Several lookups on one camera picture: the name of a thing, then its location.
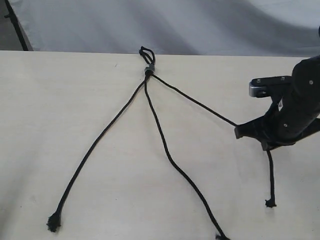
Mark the grey backdrop cloth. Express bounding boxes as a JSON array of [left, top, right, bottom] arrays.
[[10, 0, 320, 57]]

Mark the grey metal cable clamp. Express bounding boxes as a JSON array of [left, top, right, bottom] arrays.
[[144, 64, 155, 76]]

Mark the black backdrop stand pole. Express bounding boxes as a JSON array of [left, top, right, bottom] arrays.
[[3, 0, 29, 51]]

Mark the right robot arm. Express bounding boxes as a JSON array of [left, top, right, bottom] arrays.
[[234, 56, 320, 151]]

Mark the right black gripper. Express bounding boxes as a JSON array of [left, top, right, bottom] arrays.
[[234, 89, 320, 151]]

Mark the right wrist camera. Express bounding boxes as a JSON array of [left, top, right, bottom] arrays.
[[248, 75, 292, 98]]

